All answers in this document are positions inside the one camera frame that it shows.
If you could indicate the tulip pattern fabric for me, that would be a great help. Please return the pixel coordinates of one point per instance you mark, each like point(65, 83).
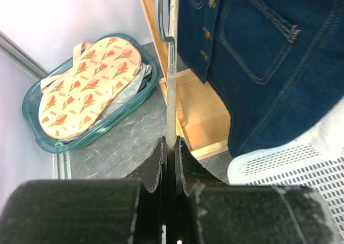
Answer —
point(72, 101)

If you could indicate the wooden clothes rack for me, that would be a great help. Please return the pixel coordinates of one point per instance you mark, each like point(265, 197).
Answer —
point(202, 119)

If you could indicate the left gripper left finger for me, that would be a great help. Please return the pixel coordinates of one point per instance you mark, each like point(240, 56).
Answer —
point(126, 210)

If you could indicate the teal plastic basket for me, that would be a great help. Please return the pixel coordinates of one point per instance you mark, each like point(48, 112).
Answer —
point(31, 101)

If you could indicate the grey metal hanger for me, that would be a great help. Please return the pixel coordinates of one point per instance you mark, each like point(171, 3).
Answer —
point(171, 41)

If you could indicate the blue denim skirt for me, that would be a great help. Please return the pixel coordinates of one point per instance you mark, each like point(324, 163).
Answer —
point(276, 64)

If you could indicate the white garment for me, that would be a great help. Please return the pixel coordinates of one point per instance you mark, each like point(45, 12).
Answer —
point(326, 136)

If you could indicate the white plastic laundry basket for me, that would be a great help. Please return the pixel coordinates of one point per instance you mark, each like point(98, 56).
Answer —
point(294, 164)

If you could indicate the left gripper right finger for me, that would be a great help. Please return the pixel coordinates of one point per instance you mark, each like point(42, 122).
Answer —
point(215, 212)

